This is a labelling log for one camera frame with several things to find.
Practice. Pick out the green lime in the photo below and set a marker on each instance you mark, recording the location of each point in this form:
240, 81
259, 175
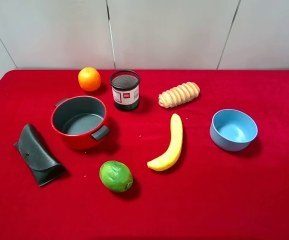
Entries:
116, 176

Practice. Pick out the spiral bread roll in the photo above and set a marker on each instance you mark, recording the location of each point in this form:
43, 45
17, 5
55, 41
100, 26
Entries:
179, 95

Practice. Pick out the black mesh pen holder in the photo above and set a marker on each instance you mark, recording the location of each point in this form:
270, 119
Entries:
125, 89

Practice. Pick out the blue bowl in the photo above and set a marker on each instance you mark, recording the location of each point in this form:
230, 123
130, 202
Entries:
232, 130

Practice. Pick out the black leather glasses case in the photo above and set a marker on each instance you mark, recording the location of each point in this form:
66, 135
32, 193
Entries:
44, 167

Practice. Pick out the red pot grey interior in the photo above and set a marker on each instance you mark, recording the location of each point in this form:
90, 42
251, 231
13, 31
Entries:
81, 121

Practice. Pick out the orange fruit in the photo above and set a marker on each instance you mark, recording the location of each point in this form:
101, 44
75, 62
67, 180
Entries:
89, 79

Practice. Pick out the red tablecloth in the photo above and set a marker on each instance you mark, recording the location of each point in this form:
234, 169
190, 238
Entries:
209, 193

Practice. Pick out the yellow banana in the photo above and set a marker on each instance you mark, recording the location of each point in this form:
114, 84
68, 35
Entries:
172, 154

